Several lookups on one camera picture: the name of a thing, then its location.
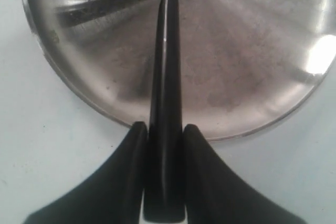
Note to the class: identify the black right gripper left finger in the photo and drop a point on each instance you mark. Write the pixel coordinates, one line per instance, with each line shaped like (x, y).
(112, 194)

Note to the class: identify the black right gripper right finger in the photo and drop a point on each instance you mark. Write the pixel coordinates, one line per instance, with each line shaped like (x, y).
(215, 194)

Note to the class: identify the black knife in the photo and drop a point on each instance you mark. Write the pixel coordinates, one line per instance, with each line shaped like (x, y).
(163, 191)

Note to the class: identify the round stainless steel plate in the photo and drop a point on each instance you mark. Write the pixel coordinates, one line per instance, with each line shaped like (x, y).
(245, 64)

